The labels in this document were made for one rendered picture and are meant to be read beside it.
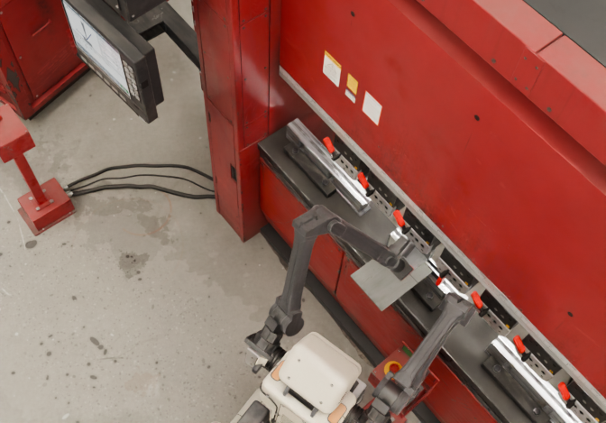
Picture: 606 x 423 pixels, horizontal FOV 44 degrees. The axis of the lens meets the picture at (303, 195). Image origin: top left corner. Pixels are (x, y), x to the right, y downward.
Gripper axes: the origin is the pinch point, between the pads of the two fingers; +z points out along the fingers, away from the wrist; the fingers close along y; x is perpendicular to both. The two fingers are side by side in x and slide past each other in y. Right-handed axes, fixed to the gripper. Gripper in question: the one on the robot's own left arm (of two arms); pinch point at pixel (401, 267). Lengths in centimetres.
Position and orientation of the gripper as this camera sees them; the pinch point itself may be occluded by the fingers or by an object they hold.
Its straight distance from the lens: 286.8
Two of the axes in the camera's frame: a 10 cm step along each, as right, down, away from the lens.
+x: -7.2, 6.9, 1.0
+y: -6.2, -7.0, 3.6
